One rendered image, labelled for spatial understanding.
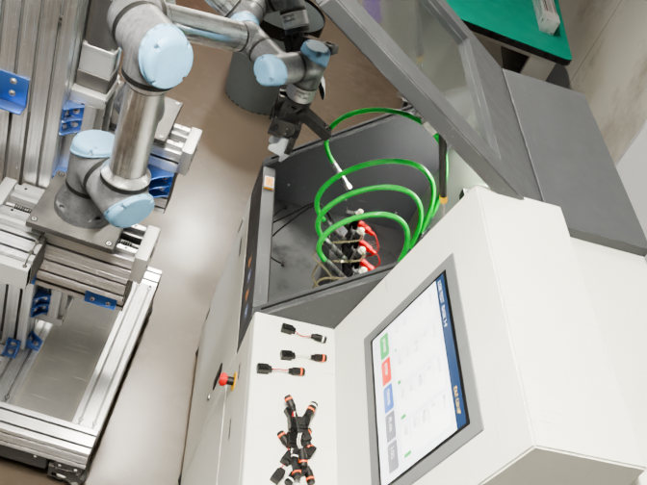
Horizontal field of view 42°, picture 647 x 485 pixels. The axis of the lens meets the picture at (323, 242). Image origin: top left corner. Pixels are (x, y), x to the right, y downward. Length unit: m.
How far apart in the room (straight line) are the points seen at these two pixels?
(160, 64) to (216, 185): 2.37
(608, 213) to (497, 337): 0.68
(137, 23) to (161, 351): 1.78
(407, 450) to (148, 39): 0.97
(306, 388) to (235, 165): 2.31
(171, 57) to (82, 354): 1.47
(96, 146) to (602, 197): 1.27
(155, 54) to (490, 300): 0.83
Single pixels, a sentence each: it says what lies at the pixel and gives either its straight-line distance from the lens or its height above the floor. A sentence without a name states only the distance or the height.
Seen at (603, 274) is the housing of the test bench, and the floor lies 1.47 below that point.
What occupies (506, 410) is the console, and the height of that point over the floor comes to 1.51.
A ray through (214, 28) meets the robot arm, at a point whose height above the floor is 1.58.
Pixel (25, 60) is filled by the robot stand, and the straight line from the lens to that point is 2.21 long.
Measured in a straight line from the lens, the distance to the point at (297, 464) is 1.92.
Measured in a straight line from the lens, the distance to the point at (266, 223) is 2.50.
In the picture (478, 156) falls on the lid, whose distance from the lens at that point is 1.87.
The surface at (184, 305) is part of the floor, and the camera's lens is 3.49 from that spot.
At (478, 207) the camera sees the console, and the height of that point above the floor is 1.54.
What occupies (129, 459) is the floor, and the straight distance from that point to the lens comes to 3.03.
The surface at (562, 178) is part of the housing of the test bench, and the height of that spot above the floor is 1.50.
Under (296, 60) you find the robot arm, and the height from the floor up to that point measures 1.55.
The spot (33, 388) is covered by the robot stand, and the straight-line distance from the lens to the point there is 2.89.
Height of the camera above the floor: 2.56
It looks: 40 degrees down
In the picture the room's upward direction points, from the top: 25 degrees clockwise
